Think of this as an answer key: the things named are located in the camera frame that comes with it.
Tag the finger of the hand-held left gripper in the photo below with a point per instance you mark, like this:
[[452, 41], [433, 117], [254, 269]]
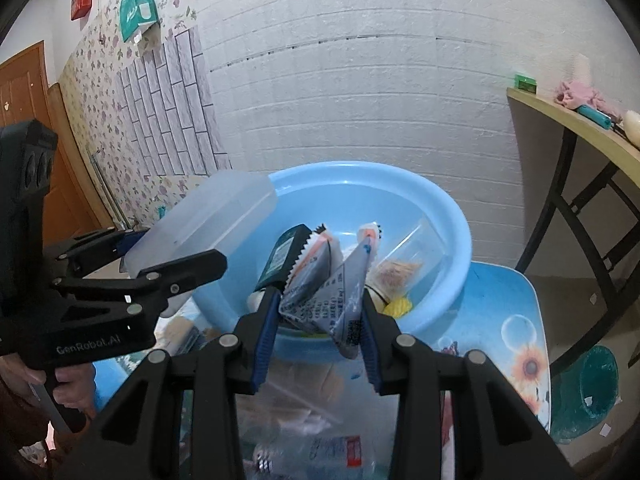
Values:
[[127, 240], [190, 270]]

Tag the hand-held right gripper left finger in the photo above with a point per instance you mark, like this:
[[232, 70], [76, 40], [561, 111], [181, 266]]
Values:
[[265, 340]]

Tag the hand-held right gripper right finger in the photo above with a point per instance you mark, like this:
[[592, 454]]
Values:
[[372, 350]]

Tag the white and yellow plush toy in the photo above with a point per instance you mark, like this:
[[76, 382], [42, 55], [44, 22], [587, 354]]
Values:
[[400, 306]]

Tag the grey snack packet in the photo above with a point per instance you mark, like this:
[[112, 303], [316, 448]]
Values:
[[340, 305]]

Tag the clear plastic box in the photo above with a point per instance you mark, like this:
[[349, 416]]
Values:
[[210, 210]]

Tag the clear toothpick jar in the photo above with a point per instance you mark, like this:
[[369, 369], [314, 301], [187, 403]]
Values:
[[395, 272]]

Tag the black packet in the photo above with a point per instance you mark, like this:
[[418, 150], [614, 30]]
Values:
[[282, 255]]

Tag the small white printed packet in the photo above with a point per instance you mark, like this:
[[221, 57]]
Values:
[[369, 235]]

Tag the blue plastic basin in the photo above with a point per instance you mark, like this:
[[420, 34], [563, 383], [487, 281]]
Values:
[[440, 240]]

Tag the person's left hand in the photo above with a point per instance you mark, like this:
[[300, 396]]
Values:
[[75, 390]]

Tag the metal rod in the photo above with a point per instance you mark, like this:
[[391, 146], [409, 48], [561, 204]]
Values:
[[107, 187]]

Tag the brown wooden door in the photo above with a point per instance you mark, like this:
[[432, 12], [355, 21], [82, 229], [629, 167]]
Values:
[[20, 90]]

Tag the green trash bin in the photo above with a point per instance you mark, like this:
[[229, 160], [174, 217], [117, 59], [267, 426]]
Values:
[[595, 385]]

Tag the green hanging bag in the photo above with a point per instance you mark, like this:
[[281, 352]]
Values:
[[137, 10]]

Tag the wooden folding table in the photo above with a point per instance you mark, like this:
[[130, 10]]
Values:
[[550, 110]]

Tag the small green box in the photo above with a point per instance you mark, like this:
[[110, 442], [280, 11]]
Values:
[[525, 84]]

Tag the teal tube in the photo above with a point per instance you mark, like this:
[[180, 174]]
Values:
[[594, 116]]

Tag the pink cloth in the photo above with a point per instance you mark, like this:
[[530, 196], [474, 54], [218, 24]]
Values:
[[580, 94]]

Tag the cream egg-shaped toy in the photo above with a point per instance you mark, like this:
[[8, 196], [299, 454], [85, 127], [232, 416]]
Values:
[[632, 127]]

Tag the red wall box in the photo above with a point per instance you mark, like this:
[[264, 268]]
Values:
[[81, 4]]

